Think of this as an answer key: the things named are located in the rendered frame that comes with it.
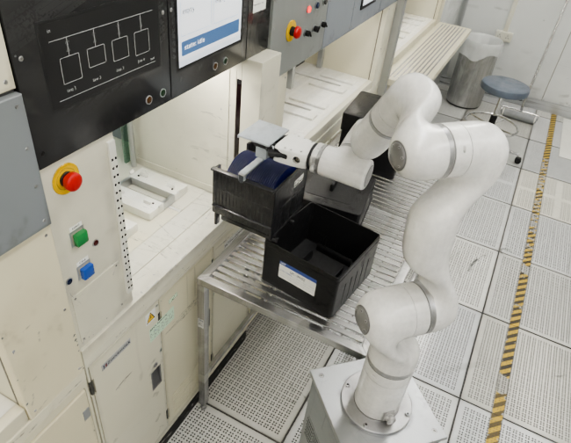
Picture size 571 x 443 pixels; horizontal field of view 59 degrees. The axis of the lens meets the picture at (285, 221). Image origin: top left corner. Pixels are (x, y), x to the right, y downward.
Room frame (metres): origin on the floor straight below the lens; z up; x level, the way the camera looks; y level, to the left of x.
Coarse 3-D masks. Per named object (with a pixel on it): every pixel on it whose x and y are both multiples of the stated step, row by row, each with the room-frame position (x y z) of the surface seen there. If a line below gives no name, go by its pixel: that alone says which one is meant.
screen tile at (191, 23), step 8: (184, 0) 1.19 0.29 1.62; (192, 0) 1.21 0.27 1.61; (200, 0) 1.24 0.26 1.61; (208, 0) 1.27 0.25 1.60; (208, 8) 1.27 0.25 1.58; (192, 16) 1.21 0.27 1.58; (200, 16) 1.24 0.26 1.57; (208, 16) 1.27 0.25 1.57; (184, 24) 1.18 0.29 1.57; (192, 24) 1.21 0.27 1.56; (200, 24) 1.24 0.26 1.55; (208, 24) 1.27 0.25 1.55; (184, 32) 1.18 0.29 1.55; (192, 32) 1.21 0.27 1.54
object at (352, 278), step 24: (312, 216) 1.44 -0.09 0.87; (336, 216) 1.39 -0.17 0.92; (288, 240) 1.34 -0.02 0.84; (312, 240) 1.43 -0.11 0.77; (336, 240) 1.38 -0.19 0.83; (360, 240) 1.34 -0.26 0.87; (264, 264) 1.21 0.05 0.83; (288, 264) 1.16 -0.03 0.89; (312, 264) 1.31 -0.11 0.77; (336, 264) 1.32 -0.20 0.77; (360, 264) 1.20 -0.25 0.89; (288, 288) 1.15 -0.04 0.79; (312, 288) 1.11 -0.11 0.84; (336, 288) 1.08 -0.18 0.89
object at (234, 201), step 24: (264, 144) 1.20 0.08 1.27; (216, 168) 1.20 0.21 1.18; (216, 192) 1.20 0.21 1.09; (240, 192) 1.17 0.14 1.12; (264, 192) 1.14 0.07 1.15; (288, 192) 1.21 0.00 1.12; (216, 216) 1.22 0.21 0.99; (240, 216) 1.16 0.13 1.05; (264, 216) 1.14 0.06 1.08; (288, 216) 1.23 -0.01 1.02
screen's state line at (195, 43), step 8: (232, 24) 1.38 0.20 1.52; (208, 32) 1.27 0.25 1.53; (216, 32) 1.31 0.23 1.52; (224, 32) 1.34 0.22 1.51; (232, 32) 1.38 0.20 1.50; (192, 40) 1.21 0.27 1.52; (200, 40) 1.24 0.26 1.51; (208, 40) 1.27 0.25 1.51; (216, 40) 1.31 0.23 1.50; (184, 48) 1.18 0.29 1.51; (192, 48) 1.21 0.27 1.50
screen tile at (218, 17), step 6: (234, 0) 1.38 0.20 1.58; (216, 6) 1.30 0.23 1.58; (222, 6) 1.33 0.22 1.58; (228, 6) 1.36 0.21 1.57; (234, 6) 1.38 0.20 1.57; (216, 12) 1.30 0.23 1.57; (222, 12) 1.33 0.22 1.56; (228, 12) 1.36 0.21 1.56; (234, 12) 1.38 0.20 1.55; (216, 18) 1.31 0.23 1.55; (222, 18) 1.33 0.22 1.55
